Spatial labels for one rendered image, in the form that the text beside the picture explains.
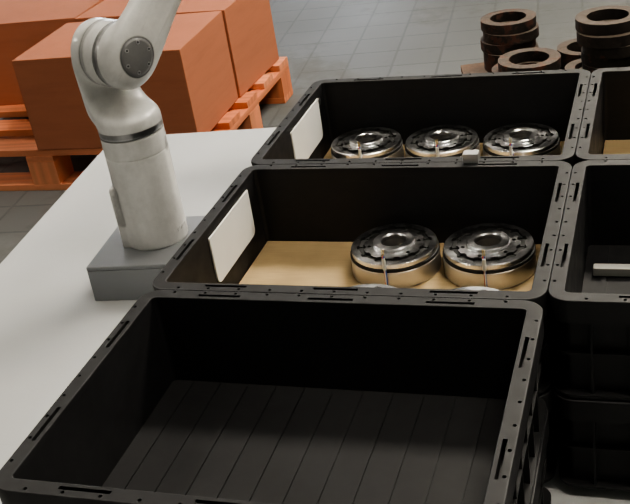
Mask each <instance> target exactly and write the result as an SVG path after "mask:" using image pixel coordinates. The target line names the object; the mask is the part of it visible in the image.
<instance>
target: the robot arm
mask: <svg viewBox="0 0 630 504"><path fill-rule="evenodd" d="M181 1H182V0H129V2H128V4H127V6H126V7H125V9H124V11H123V12H122V14H121V16H120V17H119V18H118V19H111V18H102V17H97V18H91V19H88V20H86V21H85V22H83V23H82V24H80V25H79V27H78V28H77V29H76V31H75V33H74V35H73V38H72V41H71V61H72V66H73V70H74V74H75V77H76V80H77V83H78V87H79V90H80V93H81V96H82V99H83V102H84V105H85V108H86V111H87V114H88V116H89V118H90V119H91V121H92V122H93V123H94V125H95V126H96V128H97V130H98V133H99V137H100V140H101V144H102V148H103V151H104V155H105V159H106V162H107V166H108V170H109V174H110V178H111V181H112V186H111V187H110V189H109V195H110V199H111V202H112V206H113V210H114V213H115V217H116V221H117V224H118V228H119V232H120V235H121V239H122V243H123V247H124V248H133V249H136V250H141V251H151V250H158V249H162V248H166V247H169V246H172V245H174V244H176V243H178V242H179V241H181V240H182V239H183V238H184V237H186V235H187V234H188V226H187V221H186V216H185V213H184V208H183V204H182V200H181V195H180V191H179V187H178V183H177V178H176V174H175V170H174V166H173V161H172V157H171V153H170V149H169V144H168V140H167V136H166V132H165V128H164V124H163V119H162V115H161V111H160V109H159V107H158V105H157V104H156V103H155V102H154V101H153V100H151V99H150V98H149V97H148V96H147V95H146V94H145V93H144V92H143V90H142V89H141V87H140V86H141V85H143V84H144V83H145V82H146V81H147V80H148V79H149V78H150V77H151V75H152V74H153V72H154V70H155V68H156V66H157V64H158V61H159V59H160V56H161V54H162V51H163V48H164V45H165V43H166V40H167V37H168V34H169V31H170V29H171V26H172V23H173V20H174V18H175V15H176V12H177V10H178V7H179V5H180V3H181Z"/></svg>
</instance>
